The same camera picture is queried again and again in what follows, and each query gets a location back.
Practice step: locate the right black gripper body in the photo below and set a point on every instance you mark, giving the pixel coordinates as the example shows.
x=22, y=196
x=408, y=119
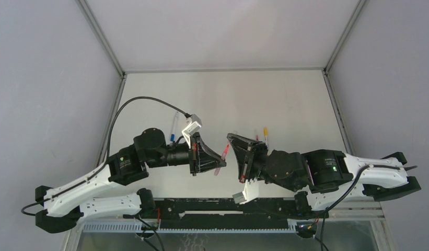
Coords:
x=255, y=158

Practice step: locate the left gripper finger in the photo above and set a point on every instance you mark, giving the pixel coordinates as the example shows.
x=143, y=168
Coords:
x=211, y=165
x=206, y=153

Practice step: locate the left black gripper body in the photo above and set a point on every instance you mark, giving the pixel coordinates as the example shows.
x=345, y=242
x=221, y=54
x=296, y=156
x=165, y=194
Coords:
x=194, y=161

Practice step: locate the pink gel pen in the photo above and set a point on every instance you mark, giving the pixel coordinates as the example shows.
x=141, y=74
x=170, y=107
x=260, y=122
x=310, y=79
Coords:
x=223, y=157

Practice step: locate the white marker orange tip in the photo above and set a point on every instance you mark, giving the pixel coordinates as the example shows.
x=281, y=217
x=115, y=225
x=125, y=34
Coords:
x=267, y=140

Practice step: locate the blue capped white marker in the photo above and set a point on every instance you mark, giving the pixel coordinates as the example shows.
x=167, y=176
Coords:
x=174, y=127

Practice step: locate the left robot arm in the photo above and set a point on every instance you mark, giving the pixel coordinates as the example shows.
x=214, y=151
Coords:
x=78, y=201

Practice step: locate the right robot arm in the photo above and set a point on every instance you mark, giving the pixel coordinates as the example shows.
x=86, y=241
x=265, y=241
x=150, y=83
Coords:
x=320, y=179

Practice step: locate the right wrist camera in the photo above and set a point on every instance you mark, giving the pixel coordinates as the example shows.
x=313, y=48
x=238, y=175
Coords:
x=249, y=193

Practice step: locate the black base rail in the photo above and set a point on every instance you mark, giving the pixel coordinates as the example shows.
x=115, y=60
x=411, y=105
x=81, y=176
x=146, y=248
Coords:
x=223, y=211

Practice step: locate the white cable tray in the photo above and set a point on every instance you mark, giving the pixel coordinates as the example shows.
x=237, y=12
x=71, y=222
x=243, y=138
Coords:
x=138, y=227

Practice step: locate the aluminium frame right post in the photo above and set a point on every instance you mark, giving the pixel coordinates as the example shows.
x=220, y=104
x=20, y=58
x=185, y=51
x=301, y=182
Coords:
x=326, y=73

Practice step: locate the aluminium frame post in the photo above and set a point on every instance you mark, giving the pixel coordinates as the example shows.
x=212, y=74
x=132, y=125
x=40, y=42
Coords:
x=102, y=39
x=326, y=73

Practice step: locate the aluminium frame back rail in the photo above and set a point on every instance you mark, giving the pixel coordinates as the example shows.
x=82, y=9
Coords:
x=228, y=70

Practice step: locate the aluminium frame left post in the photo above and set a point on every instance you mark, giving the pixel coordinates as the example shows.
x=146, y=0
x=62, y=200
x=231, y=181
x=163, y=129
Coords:
x=102, y=39

